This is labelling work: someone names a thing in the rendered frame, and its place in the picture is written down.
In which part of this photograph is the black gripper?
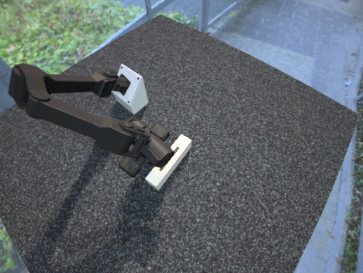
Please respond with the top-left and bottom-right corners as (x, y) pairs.
(119, 123), (170, 178)

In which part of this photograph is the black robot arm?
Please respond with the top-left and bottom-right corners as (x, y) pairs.
(9, 63), (175, 168)

